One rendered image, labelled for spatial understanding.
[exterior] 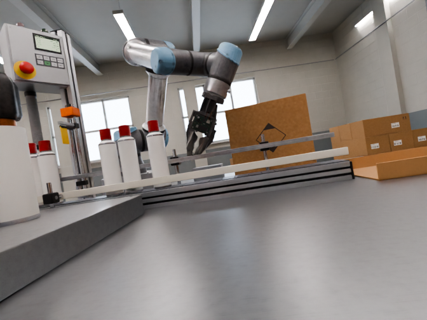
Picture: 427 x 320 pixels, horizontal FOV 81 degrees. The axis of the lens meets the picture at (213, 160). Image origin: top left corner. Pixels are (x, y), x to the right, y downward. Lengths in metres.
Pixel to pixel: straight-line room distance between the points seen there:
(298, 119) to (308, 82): 6.23
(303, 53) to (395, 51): 2.21
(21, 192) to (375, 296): 0.57
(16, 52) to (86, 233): 0.74
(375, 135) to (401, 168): 3.47
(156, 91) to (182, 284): 1.04
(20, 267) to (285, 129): 0.82
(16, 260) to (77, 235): 0.10
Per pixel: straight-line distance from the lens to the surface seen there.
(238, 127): 0.97
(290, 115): 0.96
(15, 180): 0.61
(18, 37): 1.10
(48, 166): 0.93
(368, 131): 4.11
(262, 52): 7.06
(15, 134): 0.62
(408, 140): 4.49
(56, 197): 0.83
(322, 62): 7.50
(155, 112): 1.25
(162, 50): 0.78
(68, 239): 0.44
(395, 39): 6.15
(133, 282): 0.29
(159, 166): 0.75
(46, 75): 1.07
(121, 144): 0.78
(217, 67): 0.76
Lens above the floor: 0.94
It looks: level
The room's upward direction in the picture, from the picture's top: 9 degrees counter-clockwise
